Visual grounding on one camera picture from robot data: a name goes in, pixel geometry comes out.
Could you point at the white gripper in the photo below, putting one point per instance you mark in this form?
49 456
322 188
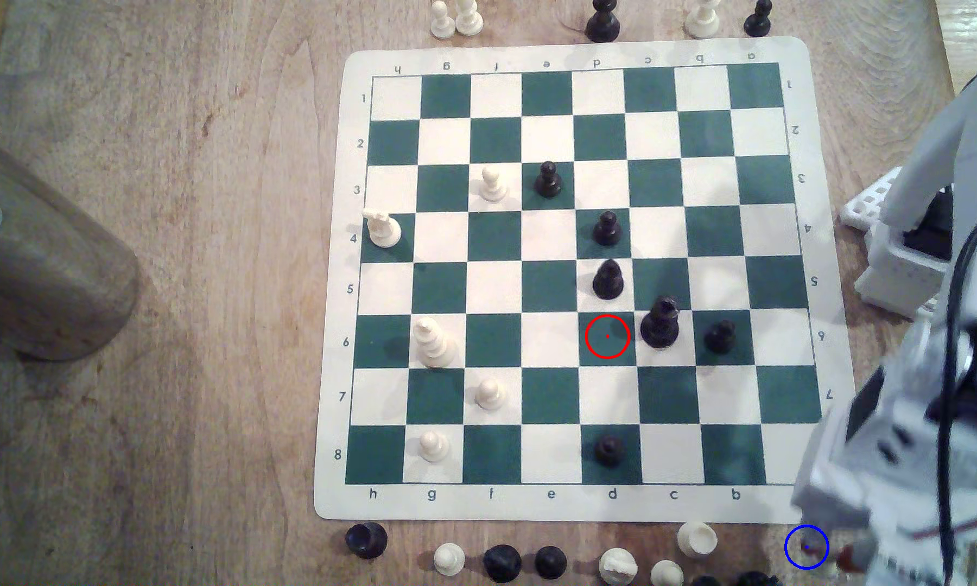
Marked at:
829 502

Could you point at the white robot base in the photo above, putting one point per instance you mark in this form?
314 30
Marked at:
895 273

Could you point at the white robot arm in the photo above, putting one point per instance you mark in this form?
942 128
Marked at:
973 122

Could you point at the green and white chess mat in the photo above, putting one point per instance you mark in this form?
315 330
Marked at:
586 285

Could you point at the tall white chess piece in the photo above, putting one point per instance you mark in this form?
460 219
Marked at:
703 20

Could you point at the tall black chess piece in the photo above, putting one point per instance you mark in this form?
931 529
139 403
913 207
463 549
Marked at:
602 23

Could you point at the white rook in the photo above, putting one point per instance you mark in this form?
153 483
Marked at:
697 539

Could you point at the white pawn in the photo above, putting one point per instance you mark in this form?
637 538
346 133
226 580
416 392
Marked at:
434 446
469 18
443 22
490 395
667 574
449 559
493 185

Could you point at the white knight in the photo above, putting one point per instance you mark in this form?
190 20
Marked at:
619 568
383 229

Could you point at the black pawn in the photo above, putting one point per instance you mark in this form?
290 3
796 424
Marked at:
606 229
757 19
610 450
550 562
720 337
548 181

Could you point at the black queen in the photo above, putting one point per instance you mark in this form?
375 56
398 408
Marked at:
660 323

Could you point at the black bishop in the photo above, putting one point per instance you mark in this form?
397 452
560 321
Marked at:
608 281

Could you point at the white king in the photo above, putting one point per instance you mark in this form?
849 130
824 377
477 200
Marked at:
434 343

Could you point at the black rook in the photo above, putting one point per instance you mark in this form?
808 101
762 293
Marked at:
366 540

